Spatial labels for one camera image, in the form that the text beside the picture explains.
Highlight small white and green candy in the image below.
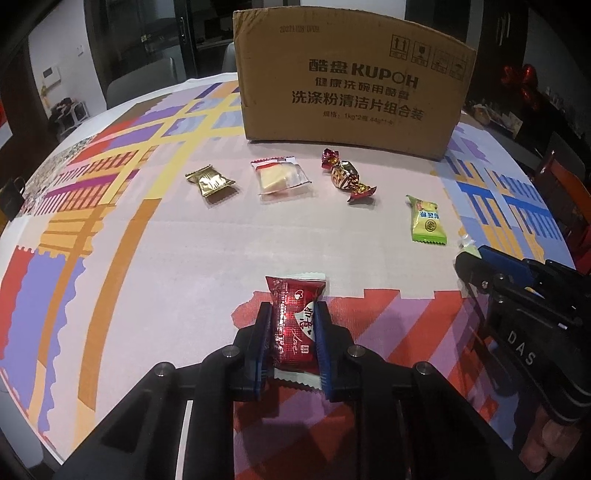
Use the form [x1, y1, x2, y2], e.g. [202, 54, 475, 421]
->
[457, 233, 484, 257]

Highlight brown cardboard box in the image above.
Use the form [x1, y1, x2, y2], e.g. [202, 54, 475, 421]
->
[232, 9, 478, 161]

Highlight grey dining chair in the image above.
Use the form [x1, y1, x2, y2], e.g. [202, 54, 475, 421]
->
[222, 41, 239, 75]
[107, 58, 182, 110]

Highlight person's right hand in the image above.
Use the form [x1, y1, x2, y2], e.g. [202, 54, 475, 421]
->
[524, 401, 583, 474]

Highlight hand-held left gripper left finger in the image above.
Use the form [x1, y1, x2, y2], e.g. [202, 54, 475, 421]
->
[53, 302, 273, 480]

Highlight green snack packet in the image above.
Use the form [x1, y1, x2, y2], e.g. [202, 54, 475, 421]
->
[406, 194, 449, 244]

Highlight white shoe rack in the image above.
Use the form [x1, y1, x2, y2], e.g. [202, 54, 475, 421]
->
[48, 97, 89, 140]

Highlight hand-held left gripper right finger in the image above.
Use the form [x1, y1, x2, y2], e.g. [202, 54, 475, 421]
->
[315, 300, 532, 480]

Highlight clear wrapped yellow candy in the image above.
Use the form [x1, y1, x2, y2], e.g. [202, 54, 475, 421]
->
[250, 157, 311, 200]

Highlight red and brown twisted candy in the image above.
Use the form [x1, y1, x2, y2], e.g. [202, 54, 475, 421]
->
[321, 148, 378, 204]

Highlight red snack packet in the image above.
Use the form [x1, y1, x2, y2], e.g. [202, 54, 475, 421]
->
[265, 272, 327, 391]

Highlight small gold snack packet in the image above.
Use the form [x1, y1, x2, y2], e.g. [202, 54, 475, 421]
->
[185, 167, 238, 199]

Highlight red foil balloons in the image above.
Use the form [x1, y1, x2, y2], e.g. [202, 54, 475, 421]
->
[503, 64, 541, 110]

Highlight floral patterned mat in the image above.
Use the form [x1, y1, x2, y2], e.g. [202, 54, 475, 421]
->
[21, 137, 85, 205]

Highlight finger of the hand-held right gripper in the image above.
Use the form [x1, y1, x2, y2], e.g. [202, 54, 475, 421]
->
[455, 251, 509, 302]
[478, 244, 540, 283]

